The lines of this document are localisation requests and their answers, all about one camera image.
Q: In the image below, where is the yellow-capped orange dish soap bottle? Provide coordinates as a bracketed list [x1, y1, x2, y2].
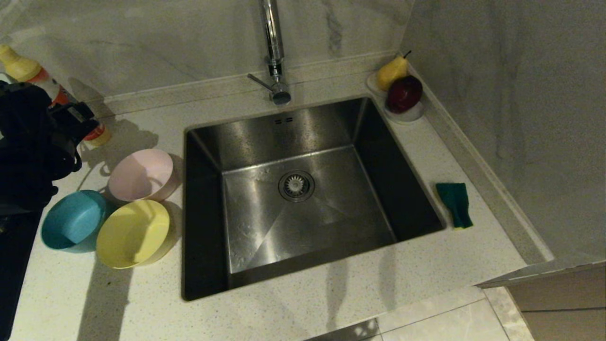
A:
[0, 45, 112, 146]

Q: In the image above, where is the stainless steel sink basin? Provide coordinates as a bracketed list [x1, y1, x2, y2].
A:
[182, 97, 446, 301]

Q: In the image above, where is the green and yellow sponge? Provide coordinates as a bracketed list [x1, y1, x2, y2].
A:
[436, 183, 473, 229]

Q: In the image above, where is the pink plastic bowl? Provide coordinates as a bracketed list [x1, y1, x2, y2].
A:
[108, 149, 182, 202]

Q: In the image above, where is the blue plastic bowl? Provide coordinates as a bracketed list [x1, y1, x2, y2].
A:
[41, 190, 108, 252]

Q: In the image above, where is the yellow plastic bowl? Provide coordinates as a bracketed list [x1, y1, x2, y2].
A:
[96, 199, 176, 269]

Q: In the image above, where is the black induction cooktop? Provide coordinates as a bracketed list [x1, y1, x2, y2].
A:
[0, 208, 44, 341]

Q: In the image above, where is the chrome faucet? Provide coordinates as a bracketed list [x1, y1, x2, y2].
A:
[248, 0, 292, 106]

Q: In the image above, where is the round metal drain strainer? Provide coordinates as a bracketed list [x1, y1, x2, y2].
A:
[278, 170, 316, 203]

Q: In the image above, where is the small white dish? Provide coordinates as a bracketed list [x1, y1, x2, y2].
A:
[365, 71, 390, 98]
[383, 97, 425, 125]

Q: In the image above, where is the yellow pear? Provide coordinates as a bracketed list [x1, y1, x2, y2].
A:
[376, 51, 411, 92]

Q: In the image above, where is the dark red apple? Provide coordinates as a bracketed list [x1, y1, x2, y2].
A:
[386, 76, 423, 114]

